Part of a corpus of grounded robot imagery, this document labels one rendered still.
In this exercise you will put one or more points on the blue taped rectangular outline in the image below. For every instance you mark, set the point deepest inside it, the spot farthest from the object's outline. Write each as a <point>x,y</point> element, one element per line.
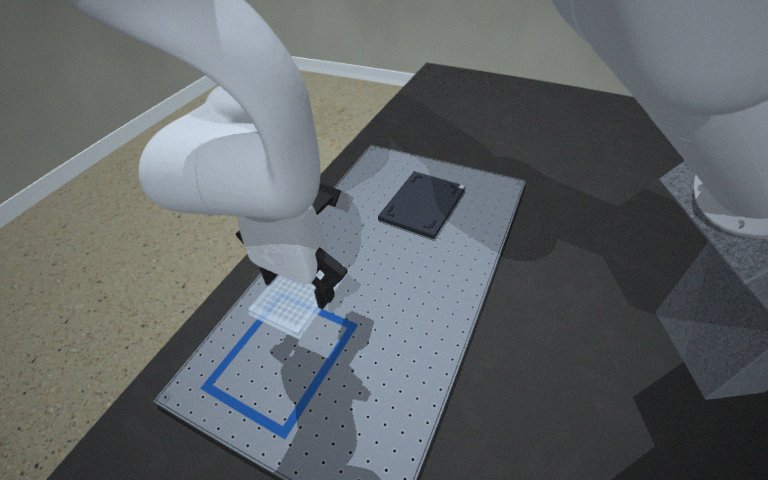
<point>252,414</point>

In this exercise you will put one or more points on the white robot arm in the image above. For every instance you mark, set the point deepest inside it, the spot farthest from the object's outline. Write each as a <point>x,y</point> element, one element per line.
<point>693,57</point>

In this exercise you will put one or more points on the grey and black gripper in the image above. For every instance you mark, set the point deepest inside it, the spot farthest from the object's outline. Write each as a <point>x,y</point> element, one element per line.
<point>292,248</point>

